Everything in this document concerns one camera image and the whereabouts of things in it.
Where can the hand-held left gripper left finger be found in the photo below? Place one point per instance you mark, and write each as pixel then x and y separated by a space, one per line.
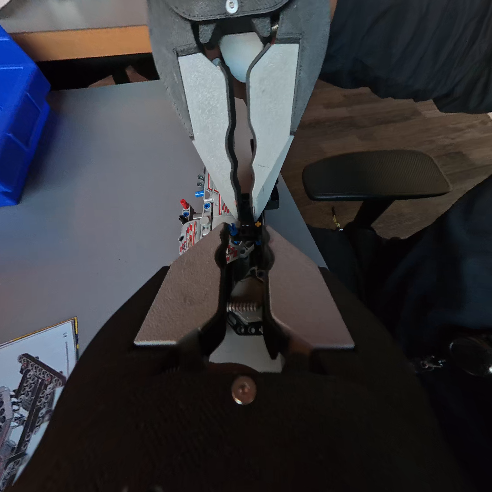
pixel 184 303

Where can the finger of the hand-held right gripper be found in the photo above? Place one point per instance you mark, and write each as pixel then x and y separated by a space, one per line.
pixel 207 115
pixel 273 107

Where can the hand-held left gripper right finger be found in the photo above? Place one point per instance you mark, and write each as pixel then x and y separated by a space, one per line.
pixel 307 303

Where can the grey red lego truck model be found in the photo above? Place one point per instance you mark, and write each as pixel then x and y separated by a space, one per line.
pixel 192 234

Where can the black lego beam blue pins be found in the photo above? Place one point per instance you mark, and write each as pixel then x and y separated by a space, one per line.
pixel 246 228

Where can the person's right forearm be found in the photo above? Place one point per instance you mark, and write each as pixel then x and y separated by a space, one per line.
pixel 403 46

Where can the lego instruction booklet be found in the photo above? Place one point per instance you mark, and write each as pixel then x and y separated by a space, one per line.
pixel 38 346

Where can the grey desk with wooden edge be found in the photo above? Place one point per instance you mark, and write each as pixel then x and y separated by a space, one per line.
pixel 77 42

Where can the blue plastic bin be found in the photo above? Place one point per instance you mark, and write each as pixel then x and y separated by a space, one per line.
pixel 19 115

